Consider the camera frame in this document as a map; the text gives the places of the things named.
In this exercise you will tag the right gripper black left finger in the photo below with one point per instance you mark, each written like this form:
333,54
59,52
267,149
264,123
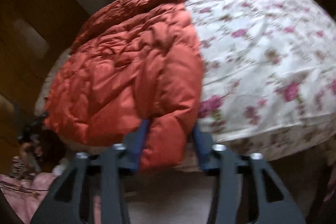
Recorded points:
112,165

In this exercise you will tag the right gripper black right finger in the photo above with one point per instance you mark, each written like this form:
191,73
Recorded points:
269,199

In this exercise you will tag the orange down jacket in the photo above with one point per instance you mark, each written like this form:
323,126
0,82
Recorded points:
133,60

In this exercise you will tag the pink clothing pile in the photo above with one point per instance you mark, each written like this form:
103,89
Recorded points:
28,187

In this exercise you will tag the floral quilt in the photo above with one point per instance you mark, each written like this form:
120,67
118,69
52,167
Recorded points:
268,81

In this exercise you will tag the brown wooden wardrobe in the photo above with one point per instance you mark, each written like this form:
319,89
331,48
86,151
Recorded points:
33,34

